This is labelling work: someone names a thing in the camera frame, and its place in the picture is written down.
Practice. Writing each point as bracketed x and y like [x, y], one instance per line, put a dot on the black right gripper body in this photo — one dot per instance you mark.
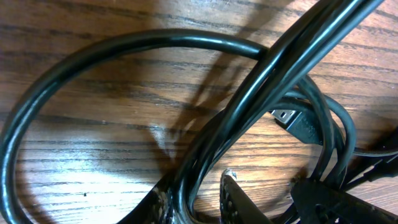
[317, 203]

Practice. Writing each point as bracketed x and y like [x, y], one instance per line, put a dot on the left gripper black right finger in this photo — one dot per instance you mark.
[235, 206]

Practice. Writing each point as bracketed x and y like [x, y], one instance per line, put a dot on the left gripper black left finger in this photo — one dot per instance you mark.
[155, 207]

